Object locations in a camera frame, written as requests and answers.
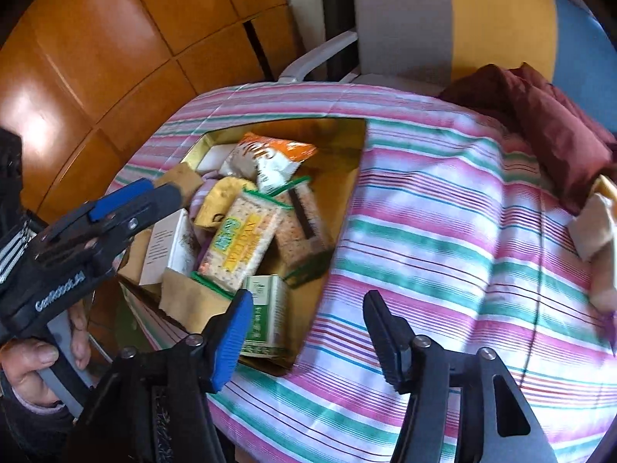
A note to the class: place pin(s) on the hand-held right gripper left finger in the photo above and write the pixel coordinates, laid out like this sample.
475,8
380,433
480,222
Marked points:
236,340

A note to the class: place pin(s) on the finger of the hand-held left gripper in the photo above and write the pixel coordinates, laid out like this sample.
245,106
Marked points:
149,214
123,200

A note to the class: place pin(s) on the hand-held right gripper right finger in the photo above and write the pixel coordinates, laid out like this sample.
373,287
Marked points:
385,342

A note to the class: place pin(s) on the green tea box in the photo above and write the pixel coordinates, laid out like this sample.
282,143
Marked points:
267,318

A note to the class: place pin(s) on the white printed box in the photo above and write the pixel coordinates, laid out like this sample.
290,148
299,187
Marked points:
166,251

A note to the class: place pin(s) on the yellow packet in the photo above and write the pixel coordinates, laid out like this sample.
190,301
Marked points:
221,200

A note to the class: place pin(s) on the green label cracker packet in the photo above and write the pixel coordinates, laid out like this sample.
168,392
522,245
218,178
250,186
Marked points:
241,241

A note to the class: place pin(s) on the orange white snack bag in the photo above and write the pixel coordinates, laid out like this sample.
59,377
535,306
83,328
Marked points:
270,154

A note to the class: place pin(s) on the golden box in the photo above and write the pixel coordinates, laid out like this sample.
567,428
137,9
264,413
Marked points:
337,188

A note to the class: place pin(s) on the person's left forearm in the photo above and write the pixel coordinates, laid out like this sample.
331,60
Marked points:
29,431

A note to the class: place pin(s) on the person's left hand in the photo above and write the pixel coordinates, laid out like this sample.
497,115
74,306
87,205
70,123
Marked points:
26,364

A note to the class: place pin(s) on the striped blanket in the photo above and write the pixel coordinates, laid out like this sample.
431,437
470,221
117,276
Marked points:
434,251

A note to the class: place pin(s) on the pale pink packet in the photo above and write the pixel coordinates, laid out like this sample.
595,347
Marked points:
605,282

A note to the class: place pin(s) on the maroon pillow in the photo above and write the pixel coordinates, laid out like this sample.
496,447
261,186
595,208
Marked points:
544,120

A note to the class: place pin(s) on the gray yellow blue chair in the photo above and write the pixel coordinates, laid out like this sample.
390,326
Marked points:
400,24

